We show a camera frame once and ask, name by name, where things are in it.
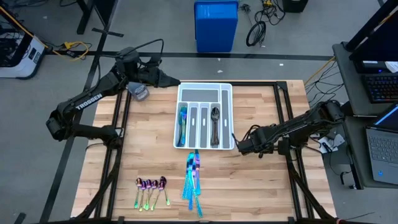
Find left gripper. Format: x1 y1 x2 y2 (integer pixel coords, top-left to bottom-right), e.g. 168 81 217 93
136 66 181 89

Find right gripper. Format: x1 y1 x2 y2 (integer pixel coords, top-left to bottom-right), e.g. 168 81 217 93
238 124 278 159

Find white cutlery organizer tray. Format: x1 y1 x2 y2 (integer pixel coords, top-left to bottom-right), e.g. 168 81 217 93
173 82 235 151

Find iridescent blue fork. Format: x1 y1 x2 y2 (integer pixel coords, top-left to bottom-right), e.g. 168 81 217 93
179 106 188 147
177 107 184 147

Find large dark iridescent spoon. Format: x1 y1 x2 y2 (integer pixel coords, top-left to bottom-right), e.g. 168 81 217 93
210 106 221 147

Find Dawn spray bottle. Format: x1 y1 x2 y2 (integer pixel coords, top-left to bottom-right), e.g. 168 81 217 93
126 81 150 102

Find blue plastic bin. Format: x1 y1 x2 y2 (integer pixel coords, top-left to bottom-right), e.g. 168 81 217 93
193 0 239 54

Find white power adapter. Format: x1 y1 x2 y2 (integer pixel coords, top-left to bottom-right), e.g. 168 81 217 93
318 133 346 155

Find black stand leg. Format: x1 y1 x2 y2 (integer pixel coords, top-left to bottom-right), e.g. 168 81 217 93
76 0 124 39

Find dark laptop desk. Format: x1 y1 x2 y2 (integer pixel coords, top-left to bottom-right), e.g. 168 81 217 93
341 116 398 190

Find gray side desk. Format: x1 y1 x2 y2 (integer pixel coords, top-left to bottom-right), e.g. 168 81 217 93
331 42 398 118

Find gray laptop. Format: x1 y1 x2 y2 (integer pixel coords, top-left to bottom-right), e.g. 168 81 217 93
365 104 398 187

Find black dock device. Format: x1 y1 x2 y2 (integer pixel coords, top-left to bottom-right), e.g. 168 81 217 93
354 60 389 75

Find black keyboard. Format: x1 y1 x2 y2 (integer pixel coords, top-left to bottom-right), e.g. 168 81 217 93
361 73 398 104

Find black box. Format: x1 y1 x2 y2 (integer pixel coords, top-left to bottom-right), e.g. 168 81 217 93
282 0 309 14

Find white and black equipment cart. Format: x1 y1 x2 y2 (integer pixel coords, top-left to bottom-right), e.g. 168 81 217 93
0 18 47 80

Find white paper sheet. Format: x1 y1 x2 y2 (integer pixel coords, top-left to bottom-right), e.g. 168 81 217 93
384 61 398 74

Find black desk monitor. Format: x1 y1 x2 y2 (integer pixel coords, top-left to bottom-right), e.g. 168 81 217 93
344 0 398 62

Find thin black floor cables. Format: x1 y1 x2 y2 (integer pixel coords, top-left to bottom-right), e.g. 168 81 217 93
305 60 346 108

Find coiled black cable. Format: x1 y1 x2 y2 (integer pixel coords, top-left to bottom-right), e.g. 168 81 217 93
245 20 267 48

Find yellow floor cable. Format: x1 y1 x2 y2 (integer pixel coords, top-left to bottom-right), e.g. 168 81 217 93
303 56 337 87

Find yellow extension cord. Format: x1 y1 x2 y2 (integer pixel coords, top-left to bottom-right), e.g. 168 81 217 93
0 5 90 62

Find tangled black floor cables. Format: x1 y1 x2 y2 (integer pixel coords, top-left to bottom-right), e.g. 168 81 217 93
241 0 286 27

